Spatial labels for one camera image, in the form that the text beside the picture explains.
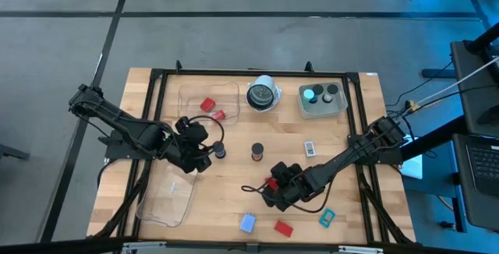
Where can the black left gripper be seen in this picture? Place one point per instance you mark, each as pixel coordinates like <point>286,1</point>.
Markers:
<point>183,150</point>

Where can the long clear plastic bin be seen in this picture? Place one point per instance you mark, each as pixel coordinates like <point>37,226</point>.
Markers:
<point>167,199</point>

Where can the black chair leg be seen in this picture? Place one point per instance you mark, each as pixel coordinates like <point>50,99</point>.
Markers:
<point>11,152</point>

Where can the black aluminium table frame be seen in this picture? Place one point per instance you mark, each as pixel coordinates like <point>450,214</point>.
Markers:
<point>253,72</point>

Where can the hourglass with teal caps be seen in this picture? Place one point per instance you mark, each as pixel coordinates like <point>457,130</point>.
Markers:
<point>309,94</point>

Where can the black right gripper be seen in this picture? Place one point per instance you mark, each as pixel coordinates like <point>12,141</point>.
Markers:
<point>298,185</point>

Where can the hourglass with red sand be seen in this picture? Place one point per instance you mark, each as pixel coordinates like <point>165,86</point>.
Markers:
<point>257,150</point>

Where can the light blue wall charger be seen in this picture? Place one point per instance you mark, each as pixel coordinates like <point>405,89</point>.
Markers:
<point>248,223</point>

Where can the red wall charger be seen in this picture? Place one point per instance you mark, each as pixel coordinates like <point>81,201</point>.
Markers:
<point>207,104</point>
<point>271,184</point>
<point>219,115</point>
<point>283,228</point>

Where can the white box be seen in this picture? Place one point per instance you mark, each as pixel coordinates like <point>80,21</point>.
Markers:
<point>413,168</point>

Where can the wide clear plastic bin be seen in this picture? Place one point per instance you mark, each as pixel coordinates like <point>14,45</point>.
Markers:
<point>230,98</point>

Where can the teal digital thermometer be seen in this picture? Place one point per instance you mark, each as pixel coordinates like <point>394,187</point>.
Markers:
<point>327,218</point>

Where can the black camera mount rail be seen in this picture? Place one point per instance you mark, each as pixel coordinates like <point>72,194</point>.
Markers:
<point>58,246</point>

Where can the hourglass with dark blue sand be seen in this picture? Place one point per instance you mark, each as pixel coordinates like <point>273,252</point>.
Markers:
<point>219,149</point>

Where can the white rod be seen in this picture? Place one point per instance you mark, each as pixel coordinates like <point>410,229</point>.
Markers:
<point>456,83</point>

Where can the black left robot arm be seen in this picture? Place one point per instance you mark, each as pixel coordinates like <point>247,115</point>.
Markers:
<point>117,117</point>

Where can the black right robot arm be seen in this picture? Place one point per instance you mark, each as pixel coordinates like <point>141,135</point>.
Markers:
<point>351,154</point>

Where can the black laptop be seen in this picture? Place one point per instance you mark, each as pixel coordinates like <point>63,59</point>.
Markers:
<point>483,168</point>

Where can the black stand foot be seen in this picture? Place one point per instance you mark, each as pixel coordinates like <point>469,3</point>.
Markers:
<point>438,73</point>

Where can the black equipment cart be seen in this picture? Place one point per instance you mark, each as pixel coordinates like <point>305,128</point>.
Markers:
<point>471,90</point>

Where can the hourglass with white sand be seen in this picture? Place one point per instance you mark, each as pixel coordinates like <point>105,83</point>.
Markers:
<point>332,89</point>

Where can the grey plastic bin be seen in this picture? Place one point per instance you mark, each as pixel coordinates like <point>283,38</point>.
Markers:
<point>335,108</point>

